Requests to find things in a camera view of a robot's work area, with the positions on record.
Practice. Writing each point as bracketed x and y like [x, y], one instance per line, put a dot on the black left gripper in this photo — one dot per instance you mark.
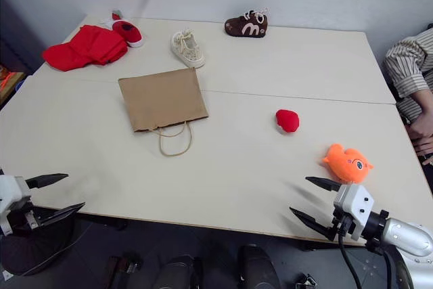
[23, 216]

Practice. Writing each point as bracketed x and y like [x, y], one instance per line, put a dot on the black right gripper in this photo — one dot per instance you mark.
[342, 226]

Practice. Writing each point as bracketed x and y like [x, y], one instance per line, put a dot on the person's left hand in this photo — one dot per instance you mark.
[427, 153]

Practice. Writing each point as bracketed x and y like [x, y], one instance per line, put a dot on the person's right hand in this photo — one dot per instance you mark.
[423, 128]

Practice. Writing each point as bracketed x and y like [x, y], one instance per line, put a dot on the orange fish plush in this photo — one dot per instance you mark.
[348, 164]

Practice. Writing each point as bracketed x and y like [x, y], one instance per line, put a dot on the large black rounded shape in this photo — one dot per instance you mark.
[37, 251]

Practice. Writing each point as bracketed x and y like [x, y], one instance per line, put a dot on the small black metal object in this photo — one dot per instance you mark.
[306, 282]

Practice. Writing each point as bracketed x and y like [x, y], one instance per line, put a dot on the small red plush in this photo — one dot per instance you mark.
[288, 120]

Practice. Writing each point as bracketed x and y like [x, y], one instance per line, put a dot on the dark rounded shape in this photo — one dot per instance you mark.
[181, 272]
[255, 267]

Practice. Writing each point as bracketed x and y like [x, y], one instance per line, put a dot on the dark red black object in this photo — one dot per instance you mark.
[123, 270]

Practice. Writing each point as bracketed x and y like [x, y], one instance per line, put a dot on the blue round object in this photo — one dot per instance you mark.
[20, 86]

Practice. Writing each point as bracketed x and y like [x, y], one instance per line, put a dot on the wooden box with orange items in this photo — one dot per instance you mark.
[7, 81]

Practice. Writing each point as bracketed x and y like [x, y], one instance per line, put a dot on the red cloth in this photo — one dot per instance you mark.
[86, 48]

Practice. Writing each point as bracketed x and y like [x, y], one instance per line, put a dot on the person in striped shirt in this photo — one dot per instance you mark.
[407, 62]

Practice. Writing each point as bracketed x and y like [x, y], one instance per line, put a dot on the red baby shoe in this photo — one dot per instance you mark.
[130, 32]

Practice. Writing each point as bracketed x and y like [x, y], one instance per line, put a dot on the brown plush shoe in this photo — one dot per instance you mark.
[247, 27]

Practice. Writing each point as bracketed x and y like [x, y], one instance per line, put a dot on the cream knitted baby shoe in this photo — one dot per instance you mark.
[188, 49]

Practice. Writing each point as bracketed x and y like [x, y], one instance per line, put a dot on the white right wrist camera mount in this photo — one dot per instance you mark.
[357, 202]

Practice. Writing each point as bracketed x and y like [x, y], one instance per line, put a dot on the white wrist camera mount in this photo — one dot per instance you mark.
[10, 194]
[357, 202]

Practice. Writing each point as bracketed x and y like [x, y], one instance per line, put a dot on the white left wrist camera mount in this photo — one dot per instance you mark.
[10, 194]

